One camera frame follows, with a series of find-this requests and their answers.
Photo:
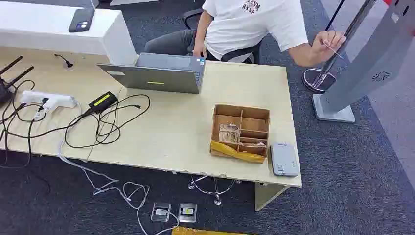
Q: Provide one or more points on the black router with antennas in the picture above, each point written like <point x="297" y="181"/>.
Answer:
<point x="4" y="92"/>

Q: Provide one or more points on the person's left hand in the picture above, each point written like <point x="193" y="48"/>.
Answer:
<point x="325" y="45"/>

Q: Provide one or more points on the yellow sheet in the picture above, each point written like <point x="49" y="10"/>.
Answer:
<point x="201" y="231"/>

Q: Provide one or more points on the black office chair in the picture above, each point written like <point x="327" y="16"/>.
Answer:
<point x="189" y="14"/>

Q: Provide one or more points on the grey flat card reader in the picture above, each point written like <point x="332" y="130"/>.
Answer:
<point x="284" y="160"/>

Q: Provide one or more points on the steel floor socket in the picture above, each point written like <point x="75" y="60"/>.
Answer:
<point x="161" y="212"/>
<point x="187" y="212"/>

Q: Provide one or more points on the grey kiosk stand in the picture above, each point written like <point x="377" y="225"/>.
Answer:
<point x="363" y="65"/>

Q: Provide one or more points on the pale desk leg panel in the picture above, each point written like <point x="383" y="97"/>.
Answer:
<point x="267" y="196"/>

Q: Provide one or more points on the dark smartphone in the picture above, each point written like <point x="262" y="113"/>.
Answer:
<point x="81" y="20"/>

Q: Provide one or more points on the person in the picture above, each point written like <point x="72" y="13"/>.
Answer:
<point x="246" y="26"/>

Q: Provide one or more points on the grey open laptop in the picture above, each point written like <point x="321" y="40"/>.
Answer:
<point x="155" y="77"/>

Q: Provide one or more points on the card in clear sleeve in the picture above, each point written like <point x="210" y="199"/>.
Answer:
<point x="253" y="145"/>
<point x="228" y="133"/>

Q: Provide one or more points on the black power adapter yellow label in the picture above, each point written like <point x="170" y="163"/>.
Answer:
<point x="102" y="101"/>

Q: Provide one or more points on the white counter block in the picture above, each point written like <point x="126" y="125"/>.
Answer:
<point x="48" y="30"/>

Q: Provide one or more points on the wooden box with dividers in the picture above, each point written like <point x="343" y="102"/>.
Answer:
<point x="251" y="125"/>

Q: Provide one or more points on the person's right hand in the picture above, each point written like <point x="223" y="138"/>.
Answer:
<point x="199" y="50"/>

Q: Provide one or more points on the thin metal stick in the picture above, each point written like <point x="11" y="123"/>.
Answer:
<point x="334" y="51"/>

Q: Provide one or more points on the white power strip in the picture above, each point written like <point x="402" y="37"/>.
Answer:
<point x="61" y="100"/>

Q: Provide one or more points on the white plug adapter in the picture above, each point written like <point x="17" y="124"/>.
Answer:
<point x="43" y="108"/>

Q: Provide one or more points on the chrome stool base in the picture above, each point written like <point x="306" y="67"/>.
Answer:
<point x="216" y="198"/>

